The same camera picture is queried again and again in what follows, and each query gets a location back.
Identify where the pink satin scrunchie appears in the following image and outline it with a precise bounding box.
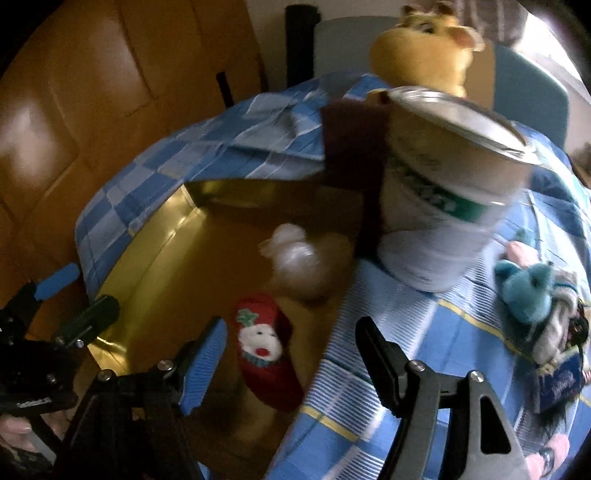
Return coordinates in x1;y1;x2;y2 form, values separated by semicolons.
525;433;570;480

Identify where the blue Tempo tissue pack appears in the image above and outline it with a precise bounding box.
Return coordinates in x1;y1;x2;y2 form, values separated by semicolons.
534;348;585;413

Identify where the blue plush toy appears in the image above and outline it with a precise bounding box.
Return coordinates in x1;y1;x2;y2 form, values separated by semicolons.
494;259;554;325

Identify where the grey white knit sock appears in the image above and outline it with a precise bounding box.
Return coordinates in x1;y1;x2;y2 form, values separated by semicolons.
532;267;579;365

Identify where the person's hand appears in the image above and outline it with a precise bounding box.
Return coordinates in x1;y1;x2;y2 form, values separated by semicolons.
1;414;52;479

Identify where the gold cardboard box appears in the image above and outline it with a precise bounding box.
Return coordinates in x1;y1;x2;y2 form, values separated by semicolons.
90;180;362;478

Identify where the blue plaid bed quilt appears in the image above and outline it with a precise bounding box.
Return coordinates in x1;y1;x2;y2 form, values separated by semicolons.
75;74;590;479

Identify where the wooden wardrobe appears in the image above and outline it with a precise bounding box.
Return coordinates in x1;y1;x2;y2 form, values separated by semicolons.
1;1;263;300

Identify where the white metal formula can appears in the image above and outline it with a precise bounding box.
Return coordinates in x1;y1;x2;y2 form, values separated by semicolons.
375;86;539;293

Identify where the yellow giraffe plush toy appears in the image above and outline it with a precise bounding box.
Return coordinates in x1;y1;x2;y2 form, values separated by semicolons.
370;1;485;98

